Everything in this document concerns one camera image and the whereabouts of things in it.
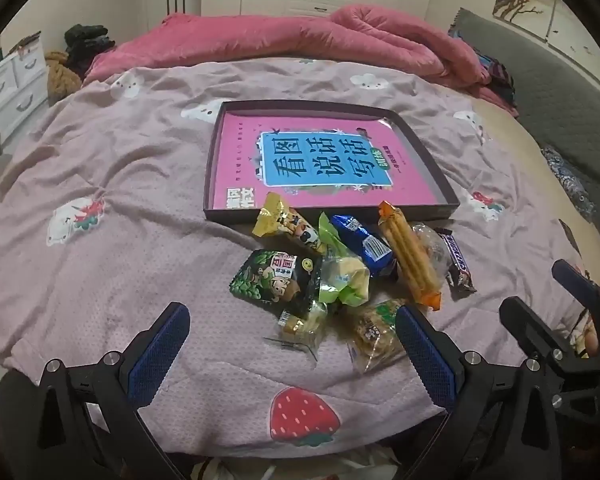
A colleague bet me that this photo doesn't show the clear candy packet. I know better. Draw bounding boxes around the clear candy packet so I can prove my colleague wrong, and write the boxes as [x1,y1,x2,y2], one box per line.
[412,223,453,276]

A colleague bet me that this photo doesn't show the dark shallow cardboard box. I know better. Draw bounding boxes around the dark shallow cardboard box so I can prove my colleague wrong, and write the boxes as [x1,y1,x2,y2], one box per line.
[202,100,461,223]

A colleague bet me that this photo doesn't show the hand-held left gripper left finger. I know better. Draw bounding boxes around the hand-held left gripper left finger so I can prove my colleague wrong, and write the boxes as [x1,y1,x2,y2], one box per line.
[35,301,191,480]

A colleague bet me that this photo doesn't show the grey padded headboard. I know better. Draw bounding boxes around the grey padded headboard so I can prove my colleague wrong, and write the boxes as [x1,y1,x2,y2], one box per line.
[447,7,600,231]

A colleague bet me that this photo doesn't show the small clear cake packet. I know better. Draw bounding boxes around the small clear cake packet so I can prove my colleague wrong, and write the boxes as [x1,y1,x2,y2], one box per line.
[265,302,328,361]

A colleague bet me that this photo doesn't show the long orange biscuit packet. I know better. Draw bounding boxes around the long orange biscuit packet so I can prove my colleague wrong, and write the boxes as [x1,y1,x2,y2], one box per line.
[377,200,443,310]

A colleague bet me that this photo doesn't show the blue patterned cloth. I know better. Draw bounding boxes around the blue patterned cloth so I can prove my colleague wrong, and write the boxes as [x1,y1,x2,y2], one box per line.
[540,145,598,221]

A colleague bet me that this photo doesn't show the clear pastry packet green label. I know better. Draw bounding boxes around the clear pastry packet green label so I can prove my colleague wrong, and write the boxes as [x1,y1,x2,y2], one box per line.
[345,297,411,373]

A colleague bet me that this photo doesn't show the brown chocolate bar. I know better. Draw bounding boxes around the brown chocolate bar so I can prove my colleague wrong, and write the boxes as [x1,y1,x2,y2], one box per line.
[437,228,478,301]

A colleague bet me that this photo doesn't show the lilac printed bed sheet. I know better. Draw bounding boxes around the lilac printed bed sheet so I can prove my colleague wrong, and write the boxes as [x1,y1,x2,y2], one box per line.
[0,57,600,461]

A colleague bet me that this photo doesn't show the brown plush toy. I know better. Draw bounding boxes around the brown plush toy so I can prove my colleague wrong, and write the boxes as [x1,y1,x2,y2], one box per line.
[44,50,83,106]

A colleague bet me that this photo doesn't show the yellow cow print snack packet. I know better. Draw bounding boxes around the yellow cow print snack packet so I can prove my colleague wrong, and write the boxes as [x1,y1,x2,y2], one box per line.
[251,191,331,256]

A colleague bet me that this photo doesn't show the pink quilt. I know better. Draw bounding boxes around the pink quilt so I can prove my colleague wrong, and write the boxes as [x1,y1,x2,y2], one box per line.
[82,4,521,118]

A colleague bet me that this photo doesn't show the pink and blue book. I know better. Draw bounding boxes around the pink and blue book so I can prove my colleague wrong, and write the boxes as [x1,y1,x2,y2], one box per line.
[212,112,443,211]

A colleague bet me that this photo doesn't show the green cake snack packet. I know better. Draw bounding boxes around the green cake snack packet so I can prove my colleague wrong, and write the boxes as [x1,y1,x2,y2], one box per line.
[316,211,371,311]

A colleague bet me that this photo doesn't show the white drawer cabinet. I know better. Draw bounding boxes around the white drawer cabinet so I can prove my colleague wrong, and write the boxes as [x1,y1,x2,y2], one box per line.
[0,50,51,131]

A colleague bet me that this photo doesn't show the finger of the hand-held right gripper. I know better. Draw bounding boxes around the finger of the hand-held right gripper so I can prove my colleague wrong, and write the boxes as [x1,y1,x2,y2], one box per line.
[551,259,600,311]
[499,296,581,361]

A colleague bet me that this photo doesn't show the black clothes pile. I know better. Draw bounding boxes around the black clothes pile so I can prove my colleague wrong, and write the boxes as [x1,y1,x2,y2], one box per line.
[62,24,116,78]

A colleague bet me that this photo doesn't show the beige bed sheet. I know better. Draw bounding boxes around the beige bed sheet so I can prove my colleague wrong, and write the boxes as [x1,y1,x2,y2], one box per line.
[467,95,600,281]

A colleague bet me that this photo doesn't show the black and green snack packet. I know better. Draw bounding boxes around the black and green snack packet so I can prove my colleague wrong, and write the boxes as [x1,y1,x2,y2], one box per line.
[228,249,326,318]

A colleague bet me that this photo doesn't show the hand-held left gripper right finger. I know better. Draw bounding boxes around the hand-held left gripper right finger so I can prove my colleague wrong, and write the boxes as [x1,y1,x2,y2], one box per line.
[395,305,571,480]

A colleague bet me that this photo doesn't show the dark striped clothes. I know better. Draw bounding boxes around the dark striped clothes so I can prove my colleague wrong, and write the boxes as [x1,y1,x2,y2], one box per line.
[450,30,518,111]

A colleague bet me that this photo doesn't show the blue snack packet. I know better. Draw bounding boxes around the blue snack packet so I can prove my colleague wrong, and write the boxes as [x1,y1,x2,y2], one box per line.
[328,214,398,278]

